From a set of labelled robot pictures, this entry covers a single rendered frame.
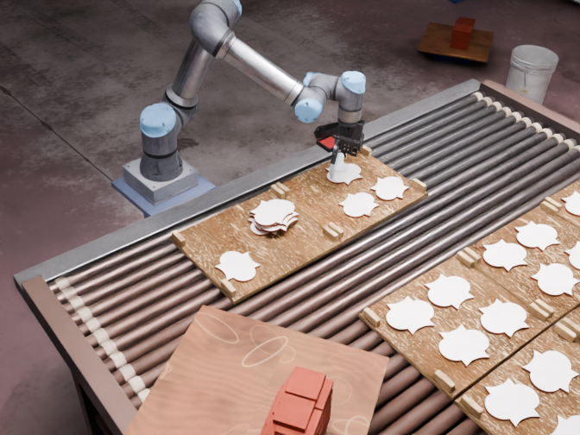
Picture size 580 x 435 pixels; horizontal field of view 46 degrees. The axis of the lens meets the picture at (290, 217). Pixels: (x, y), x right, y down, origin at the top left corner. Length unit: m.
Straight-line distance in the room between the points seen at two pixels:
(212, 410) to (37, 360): 1.65
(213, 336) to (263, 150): 2.56
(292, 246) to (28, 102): 3.07
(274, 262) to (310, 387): 0.70
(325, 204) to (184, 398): 0.93
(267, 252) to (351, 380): 0.60
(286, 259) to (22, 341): 1.53
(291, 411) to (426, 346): 0.60
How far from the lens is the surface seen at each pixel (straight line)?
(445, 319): 1.99
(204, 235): 2.18
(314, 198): 2.32
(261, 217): 2.15
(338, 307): 2.00
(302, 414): 1.42
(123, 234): 2.25
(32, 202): 3.99
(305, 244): 2.15
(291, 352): 1.72
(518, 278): 2.17
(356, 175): 2.43
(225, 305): 1.99
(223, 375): 1.68
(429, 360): 1.89
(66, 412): 2.98
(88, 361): 1.87
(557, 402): 1.90
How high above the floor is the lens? 2.38
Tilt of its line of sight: 40 degrees down
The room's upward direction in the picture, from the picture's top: 2 degrees clockwise
